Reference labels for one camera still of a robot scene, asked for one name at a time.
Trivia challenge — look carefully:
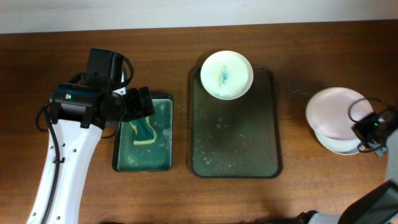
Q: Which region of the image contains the white plate blue stain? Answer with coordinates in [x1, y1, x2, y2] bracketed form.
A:
[200, 50, 254, 100]

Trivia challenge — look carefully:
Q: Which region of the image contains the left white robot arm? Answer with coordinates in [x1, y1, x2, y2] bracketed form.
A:
[27, 49, 155, 223]

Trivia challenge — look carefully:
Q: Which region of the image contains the green yellow scrubbing sponge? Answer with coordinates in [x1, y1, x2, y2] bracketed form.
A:
[129, 117, 157, 146]

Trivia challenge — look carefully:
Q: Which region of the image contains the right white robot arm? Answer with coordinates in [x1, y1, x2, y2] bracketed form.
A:
[294, 106, 397, 224]

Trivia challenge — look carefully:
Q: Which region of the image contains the large dark serving tray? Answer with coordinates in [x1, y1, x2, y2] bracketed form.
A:
[190, 66, 283, 179]

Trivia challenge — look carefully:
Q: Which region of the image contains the pale blue plate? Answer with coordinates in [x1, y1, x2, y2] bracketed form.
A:
[315, 133, 364, 156]

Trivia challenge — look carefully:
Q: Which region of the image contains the small green water tray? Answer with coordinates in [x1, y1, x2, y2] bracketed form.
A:
[113, 93, 174, 172]

